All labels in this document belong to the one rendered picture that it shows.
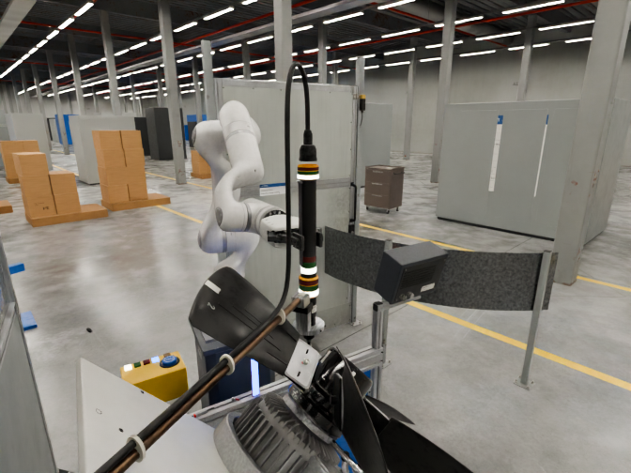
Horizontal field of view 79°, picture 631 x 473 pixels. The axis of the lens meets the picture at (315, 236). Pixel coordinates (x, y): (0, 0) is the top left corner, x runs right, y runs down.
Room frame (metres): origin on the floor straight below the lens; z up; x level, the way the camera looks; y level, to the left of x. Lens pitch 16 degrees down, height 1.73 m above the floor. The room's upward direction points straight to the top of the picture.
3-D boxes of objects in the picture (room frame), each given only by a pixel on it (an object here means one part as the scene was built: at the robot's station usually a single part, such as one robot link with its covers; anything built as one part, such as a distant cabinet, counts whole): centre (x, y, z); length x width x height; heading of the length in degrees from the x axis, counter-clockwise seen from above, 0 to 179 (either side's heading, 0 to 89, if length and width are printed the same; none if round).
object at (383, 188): (7.72, -1.40, 0.45); 0.68 x 0.47 x 0.90; 46
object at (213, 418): (1.13, 0.12, 0.82); 0.90 x 0.04 x 0.08; 122
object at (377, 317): (1.36, -0.25, 0.96); 0.03 x 0.03 x 0.20; 32
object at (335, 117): (2.81, 0.15, 1.10); 1.21 x 0.06 x 2.20; 122
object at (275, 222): (0.87, 0.07, 1.49); 0.11 x 0.10 x 0.07; 32
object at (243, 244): (1.44, 0.31, 1.25); 0.19 x 0.12 x 0.24; 114
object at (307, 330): (0.77, 0.02, 1.33); 0.09 x 0.07 x 0.10; 157
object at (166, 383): (0.93, 0.46, 1.02); 0.16 x 0.10 x 0.11; 122
